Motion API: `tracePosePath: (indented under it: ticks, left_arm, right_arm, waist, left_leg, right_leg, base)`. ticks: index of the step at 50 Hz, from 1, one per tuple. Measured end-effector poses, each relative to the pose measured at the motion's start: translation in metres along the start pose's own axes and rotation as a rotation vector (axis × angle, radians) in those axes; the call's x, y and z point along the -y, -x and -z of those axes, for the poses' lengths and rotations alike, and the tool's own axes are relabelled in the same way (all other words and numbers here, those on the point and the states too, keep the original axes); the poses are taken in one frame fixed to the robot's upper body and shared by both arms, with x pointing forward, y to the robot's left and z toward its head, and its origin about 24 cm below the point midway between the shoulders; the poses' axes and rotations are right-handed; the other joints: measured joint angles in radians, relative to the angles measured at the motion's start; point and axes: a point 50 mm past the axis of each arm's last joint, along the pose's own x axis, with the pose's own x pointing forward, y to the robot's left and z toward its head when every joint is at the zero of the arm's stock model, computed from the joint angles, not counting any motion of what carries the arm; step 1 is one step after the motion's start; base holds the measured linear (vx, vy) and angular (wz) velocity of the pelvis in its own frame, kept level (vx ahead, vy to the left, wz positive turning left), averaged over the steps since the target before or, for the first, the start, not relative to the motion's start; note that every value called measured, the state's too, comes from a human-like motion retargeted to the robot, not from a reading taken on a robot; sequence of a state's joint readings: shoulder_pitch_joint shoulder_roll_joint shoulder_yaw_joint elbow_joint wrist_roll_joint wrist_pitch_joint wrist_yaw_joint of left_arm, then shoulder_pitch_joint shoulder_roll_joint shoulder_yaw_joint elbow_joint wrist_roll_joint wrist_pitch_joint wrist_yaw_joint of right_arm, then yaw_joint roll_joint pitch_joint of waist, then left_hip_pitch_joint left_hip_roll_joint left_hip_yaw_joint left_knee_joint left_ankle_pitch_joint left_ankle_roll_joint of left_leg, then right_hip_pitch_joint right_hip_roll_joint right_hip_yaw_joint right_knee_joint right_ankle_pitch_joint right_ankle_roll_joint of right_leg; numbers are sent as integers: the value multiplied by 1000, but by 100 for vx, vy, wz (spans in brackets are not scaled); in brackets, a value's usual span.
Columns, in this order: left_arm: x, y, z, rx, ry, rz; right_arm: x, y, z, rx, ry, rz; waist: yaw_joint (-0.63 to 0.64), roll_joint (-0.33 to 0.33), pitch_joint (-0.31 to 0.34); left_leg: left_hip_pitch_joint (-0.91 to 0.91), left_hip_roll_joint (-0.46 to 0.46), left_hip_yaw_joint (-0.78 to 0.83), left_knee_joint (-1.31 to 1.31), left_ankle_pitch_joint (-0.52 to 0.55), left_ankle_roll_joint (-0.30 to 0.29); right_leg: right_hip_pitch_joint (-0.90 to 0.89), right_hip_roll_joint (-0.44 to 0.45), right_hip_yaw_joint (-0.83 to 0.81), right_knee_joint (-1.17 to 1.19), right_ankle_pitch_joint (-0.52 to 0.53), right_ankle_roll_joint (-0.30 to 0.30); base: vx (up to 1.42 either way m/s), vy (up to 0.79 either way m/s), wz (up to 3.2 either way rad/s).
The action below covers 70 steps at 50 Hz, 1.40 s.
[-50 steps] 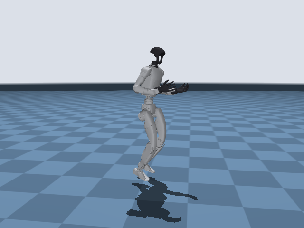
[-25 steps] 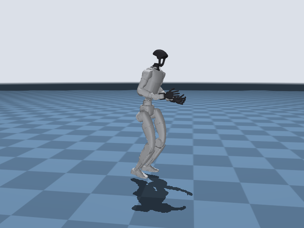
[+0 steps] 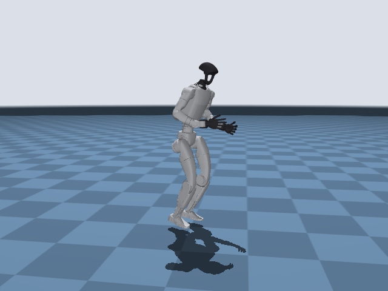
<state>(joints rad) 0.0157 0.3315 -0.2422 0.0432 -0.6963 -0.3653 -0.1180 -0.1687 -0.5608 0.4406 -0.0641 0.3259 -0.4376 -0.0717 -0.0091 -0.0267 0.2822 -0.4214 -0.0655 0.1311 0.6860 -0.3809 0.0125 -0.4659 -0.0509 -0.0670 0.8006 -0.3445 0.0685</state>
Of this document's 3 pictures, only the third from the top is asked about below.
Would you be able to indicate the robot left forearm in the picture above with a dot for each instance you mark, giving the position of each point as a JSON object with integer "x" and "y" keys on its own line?
{"x": 210, "y": 117}

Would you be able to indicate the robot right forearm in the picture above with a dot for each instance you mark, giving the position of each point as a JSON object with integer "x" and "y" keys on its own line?
{"x": 185, "y": 119}

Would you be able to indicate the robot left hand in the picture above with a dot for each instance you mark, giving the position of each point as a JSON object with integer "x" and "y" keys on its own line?
{"x": 229, "y": 128}

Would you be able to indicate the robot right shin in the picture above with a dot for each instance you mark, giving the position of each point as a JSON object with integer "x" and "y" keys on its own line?
{"x": 184, "y": 197}

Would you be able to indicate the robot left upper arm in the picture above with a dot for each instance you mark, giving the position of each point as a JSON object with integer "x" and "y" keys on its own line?
{"x": 207, "y": 112}

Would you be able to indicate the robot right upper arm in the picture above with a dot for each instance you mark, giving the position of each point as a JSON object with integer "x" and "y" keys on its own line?
{"x": 187, "y": 94}

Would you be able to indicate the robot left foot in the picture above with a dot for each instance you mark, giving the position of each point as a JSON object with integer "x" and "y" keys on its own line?
{"x": 192, "y": 215}

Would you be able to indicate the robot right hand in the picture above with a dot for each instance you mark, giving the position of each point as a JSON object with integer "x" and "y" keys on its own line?
{"x": 213, "y": 123}

